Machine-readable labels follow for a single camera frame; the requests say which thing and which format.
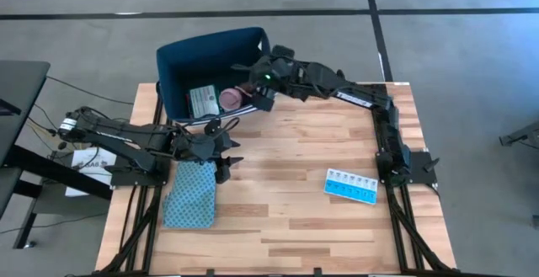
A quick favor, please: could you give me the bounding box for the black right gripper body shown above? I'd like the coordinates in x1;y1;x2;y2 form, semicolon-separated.
248;53;296;95

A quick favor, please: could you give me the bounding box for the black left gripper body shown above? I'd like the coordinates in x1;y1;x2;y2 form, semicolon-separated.
174;131;231;164

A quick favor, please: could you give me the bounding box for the pink round container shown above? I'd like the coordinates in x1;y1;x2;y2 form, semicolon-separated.
218;87;244;112

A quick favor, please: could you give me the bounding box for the grey-green packet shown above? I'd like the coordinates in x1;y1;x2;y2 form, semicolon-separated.
186;84;222;118

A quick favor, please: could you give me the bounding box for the blue weekly pill organizer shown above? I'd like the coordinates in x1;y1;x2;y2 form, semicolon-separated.
323;168;379;205

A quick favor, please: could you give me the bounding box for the navy white striped fabric basket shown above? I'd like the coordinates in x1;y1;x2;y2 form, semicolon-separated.
155;26;273;125

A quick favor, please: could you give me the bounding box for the blue patterned folded cloth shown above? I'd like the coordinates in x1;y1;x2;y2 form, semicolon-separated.
162;161;218;230

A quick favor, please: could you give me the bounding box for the white paper sheet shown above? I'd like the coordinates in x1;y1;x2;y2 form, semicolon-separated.
65;146;118;198

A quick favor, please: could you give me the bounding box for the black desk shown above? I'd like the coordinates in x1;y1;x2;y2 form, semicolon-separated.
0;60;114;251

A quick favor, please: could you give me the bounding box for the black equipment stand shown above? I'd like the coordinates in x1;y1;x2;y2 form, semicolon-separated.
499;120;539;148

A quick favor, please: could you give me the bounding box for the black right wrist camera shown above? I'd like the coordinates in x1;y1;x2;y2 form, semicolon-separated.
252;87;278;113

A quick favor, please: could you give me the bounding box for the black floor cable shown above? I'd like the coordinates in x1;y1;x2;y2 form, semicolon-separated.
45;74;136;106

